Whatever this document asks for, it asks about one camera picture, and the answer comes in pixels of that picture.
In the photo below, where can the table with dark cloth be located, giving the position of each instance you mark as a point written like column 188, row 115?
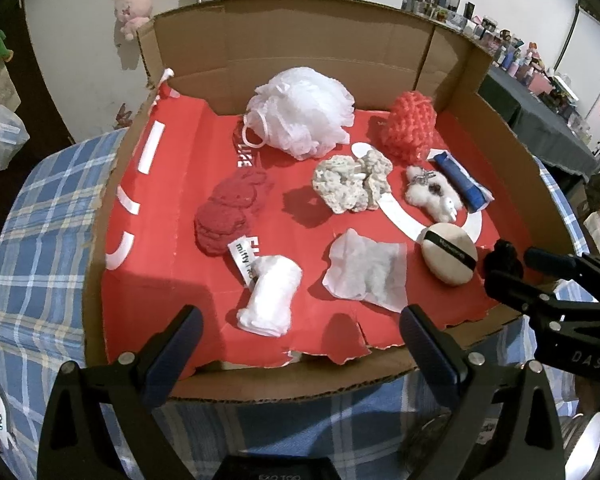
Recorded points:
column 535, row 120

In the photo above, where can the white plastic bag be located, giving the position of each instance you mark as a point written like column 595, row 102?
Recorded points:
column 2, row 135

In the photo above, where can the blue soft tube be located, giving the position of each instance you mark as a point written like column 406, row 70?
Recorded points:
column 462, row 180

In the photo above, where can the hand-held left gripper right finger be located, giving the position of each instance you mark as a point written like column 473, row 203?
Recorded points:
column 430, row 345

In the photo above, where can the white cloth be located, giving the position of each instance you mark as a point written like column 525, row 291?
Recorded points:
column 272, row 295

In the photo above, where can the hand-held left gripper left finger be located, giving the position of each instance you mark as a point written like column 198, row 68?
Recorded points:
column 175, row 342

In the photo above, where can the coral foam net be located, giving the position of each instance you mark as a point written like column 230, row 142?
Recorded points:
column 410, row 127

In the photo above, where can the glass jar with metal lid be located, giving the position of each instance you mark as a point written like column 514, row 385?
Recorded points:
column 587, row 435

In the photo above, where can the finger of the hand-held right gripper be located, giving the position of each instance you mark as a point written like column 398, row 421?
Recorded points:
column 550, row 259
column 515, row 295

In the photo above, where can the cream crochet scrunchie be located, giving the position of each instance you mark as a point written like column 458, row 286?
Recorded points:
column 345, row 185

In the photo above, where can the dark wooden door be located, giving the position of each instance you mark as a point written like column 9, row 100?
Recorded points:
column 30, row 75

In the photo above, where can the white mesh bath pouf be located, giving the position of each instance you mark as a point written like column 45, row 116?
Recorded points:
column 305, row 110

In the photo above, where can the black fuzzy cloth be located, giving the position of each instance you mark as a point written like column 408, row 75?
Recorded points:
column 507, row 257

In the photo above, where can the group of cosmetic bottles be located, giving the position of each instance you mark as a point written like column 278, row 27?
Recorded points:
column 520, row 55

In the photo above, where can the pink plush toy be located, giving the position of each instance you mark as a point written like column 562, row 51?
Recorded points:
column 132, row 10

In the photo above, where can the cardboard box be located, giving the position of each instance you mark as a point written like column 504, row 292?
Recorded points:
column 290, row 35

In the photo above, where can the beige powder puff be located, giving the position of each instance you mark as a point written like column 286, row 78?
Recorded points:
column 447, row 255

